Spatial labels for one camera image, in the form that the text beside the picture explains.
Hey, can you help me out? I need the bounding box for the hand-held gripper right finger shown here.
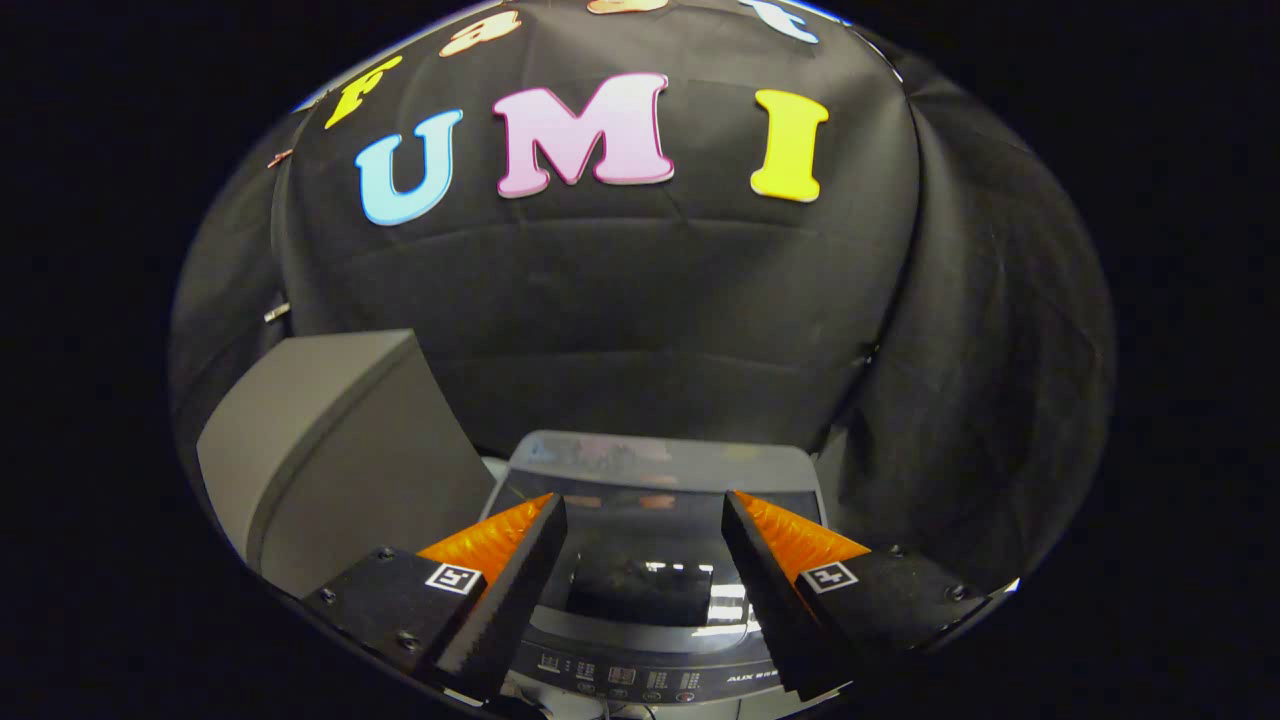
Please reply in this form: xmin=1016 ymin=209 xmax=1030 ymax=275
xmin=721 ymin=490 xmax=1003 ymax=703

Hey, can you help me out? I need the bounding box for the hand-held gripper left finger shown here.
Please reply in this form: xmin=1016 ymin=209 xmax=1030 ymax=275
xmin=300 ymin=492 xmax=569 ymax=703

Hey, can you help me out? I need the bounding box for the dark grey washing machine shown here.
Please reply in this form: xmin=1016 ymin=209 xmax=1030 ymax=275
xmin=478 ymin=430 xmax=836 ymax=719

